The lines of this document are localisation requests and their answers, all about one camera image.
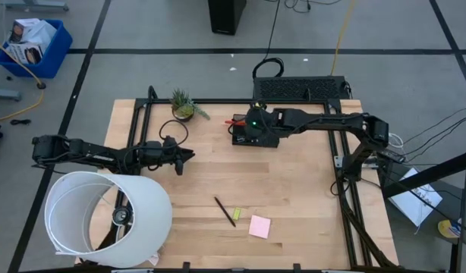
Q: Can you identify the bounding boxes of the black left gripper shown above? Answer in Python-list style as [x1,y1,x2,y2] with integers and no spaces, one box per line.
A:
[162,136,196,177]

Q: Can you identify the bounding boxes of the black pen white print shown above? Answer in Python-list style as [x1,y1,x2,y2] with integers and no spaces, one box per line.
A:
[213,196,238,228]

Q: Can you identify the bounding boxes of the pink sticky note pad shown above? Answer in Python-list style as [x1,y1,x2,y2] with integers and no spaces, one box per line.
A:
[248,215,272,240]

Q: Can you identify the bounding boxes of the potted succulent black pot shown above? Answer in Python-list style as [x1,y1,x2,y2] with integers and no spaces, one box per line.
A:
[168,87,211,123]

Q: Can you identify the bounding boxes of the silver lamp base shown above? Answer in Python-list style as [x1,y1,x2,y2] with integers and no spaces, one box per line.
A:
[43,170,174,269]

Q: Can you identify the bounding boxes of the black tower box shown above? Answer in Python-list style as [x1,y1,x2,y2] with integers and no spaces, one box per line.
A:
[207,0,248,36]

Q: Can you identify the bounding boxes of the blue plastic bin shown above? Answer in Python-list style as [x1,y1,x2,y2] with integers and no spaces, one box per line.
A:
[0,18,74,80]

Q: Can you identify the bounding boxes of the black stand beam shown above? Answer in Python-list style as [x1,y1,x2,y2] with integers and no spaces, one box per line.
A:
[380,147,466,199]

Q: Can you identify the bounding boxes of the white paper sheet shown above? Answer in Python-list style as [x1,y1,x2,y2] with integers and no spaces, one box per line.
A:
[388,167,444,228]

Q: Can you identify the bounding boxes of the white printed carton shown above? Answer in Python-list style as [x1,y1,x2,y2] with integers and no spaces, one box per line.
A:
[5,42,44,65]
[8,17,40,42]

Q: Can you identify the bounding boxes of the grey desk foot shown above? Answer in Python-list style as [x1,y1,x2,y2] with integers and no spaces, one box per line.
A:
[0,0,70,12]
[0,88,22,102]

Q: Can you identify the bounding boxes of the yellow round item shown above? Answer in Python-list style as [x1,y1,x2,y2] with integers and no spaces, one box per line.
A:
[436,218,461,239]

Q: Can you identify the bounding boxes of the black aluminium table frame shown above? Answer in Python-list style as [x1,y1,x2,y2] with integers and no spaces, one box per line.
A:
[75,85,401,273]

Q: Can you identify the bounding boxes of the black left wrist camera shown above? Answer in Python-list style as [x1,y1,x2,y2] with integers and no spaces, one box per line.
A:
[143,140,165,160]

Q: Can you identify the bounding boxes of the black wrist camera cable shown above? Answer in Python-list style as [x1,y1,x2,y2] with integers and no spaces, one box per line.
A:
[158,119,190,149]

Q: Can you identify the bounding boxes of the black hanging cable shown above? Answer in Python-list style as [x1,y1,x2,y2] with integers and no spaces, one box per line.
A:
[251,0,285,80]

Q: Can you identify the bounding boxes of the yellow hanging cable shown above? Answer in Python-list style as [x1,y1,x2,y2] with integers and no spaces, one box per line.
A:
[329,0,357,76]

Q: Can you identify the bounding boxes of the yellow floor cable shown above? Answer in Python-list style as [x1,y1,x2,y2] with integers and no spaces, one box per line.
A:
[0,36,47,123]

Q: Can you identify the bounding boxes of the black floor cables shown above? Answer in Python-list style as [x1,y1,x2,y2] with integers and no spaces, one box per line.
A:
[386,102,466,164]

